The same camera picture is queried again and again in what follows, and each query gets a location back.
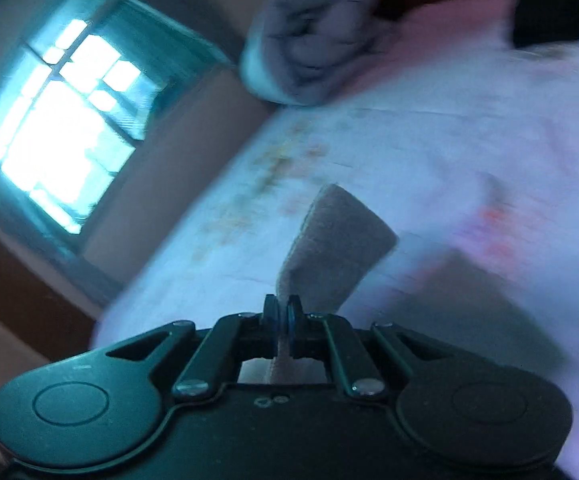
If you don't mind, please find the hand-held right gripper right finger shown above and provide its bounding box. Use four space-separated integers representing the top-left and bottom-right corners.
286 294 463 403

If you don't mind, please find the brown towel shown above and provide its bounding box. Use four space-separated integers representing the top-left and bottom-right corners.
268 183 400 386

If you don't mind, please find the printed white bed sheet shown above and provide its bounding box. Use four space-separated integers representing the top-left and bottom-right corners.
92 0 579 480

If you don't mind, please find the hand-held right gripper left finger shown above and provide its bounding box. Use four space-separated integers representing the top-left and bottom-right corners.
106 294 282 402

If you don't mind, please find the bright window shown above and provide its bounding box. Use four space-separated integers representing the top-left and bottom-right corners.
0 17 167 236

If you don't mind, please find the folded grey quilt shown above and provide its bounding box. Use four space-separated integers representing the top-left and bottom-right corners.
239 0 395 107

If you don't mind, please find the brown wooden door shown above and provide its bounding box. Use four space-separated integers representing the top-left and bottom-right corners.
0 210 102 363

